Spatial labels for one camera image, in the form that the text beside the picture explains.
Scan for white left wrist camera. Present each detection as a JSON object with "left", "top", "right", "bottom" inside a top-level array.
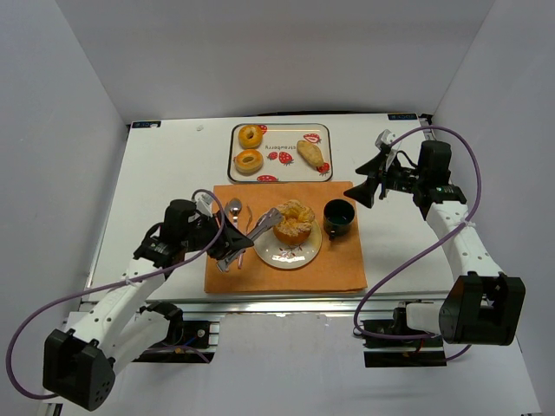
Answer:
[{"left": 193, "top": 192, "right": 213, "bottom": 215}]

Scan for cream ceramic plate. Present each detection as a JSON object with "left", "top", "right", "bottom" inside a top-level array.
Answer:
[{"left": 254, "top": 215, "right": 323, "bottom": 270}]

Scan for aluminium table frame rail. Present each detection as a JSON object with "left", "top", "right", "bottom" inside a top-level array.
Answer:
[{"left": 83, "top": 114, "right": 469, "bottom": 312}]

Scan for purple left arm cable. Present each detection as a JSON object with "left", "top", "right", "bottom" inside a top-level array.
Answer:
[{"left": 4, "top": 188, "right": 226, "bottom": 400}]

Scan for large sugared orange bread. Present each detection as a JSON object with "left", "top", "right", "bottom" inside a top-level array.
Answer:
[{"left": 272, "top": 199, "right": 315, "bottom": 246}]

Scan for upper ring bagel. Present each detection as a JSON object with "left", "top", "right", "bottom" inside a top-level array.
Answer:
[{"left": 238, "top": 125, "right": 264, "bottom": 149}]

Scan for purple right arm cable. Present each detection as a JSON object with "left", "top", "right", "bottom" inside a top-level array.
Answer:
[{"left": 351, "top": 125, "right": 482, "bottom": 361}]

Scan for pink handled fork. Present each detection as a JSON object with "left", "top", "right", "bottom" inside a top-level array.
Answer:
[{"left": 238, "top": 205, "right": 252, "bottom": 270}]

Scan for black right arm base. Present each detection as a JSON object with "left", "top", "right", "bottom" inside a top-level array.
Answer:
[{"left": 353, "top": 302, "right": 447, "bottom": 368}]

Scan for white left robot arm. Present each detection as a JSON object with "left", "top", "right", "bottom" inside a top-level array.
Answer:
[{"left": 42, "top": 199, "right": 262, "bottom": 411}]

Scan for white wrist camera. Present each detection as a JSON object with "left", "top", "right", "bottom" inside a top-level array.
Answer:
[
  {"left": 193, "top": 192, "right": 213, "bottom": 215},
  {"left": 375, "top": 129, "right": 396, "bottom": 150}
]

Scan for orange cloth placemat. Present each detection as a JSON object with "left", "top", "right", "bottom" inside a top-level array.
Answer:
[{"left": 204, "top": 181, "right": 367, "bottom": 294}]

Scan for oblong pale bread roll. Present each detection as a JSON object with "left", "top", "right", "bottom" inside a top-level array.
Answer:
[{"left": 297, "top": 140, "right": 324, "bottom": 168}]

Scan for lower ring bagel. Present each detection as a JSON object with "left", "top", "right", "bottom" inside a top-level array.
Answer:
[{"left": 234, "top": 149, "right": 264, "bottom": 175}]

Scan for white strawberry pattern tray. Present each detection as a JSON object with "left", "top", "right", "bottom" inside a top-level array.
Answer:
[{"left": 227, "top": 123, "right": 333, "bottom": 184}]

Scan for silver metal tongs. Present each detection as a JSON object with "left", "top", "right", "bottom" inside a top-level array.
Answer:
[{"left": 216, "top": 208, "right": 284, "bottom": 272}]

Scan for pink handled spoon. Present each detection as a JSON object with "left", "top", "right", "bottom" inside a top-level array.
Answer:
[{"left": 228, "top": 198, "right": 243, "bottom": 228}]

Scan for ring bagel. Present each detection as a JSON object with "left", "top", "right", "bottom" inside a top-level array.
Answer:
[
  {"left": 238, "top": 125, "right": 264, "bottom": 149},
  {"left": 234, "top": 149, "right": 264, "bottom": 175}
]

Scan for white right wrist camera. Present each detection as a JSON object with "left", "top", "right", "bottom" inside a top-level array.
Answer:
[{"left": 375, "top": 129, "right": 396, "bottom": 150}]

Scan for dark green mug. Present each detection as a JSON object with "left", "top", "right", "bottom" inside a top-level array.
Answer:
[{"left": 323, "top": 199, "right": 356, "bottom": 241}]

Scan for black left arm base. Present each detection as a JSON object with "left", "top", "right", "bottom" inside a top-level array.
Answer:
[{"left": 134, "top": 302, "right": 216, "bottom": 364}]

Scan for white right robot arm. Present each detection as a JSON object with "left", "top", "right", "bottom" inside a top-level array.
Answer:
[{"left": 344, "top": 140, "right": 526, "bottom": 346}]

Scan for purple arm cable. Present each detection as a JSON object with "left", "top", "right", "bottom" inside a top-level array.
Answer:
[
  {"left": 351, "top": 125, "right": 482, "bottom": 361},
  {"left": 4, "top": 188, "right": 226, "bottom": 400}
]

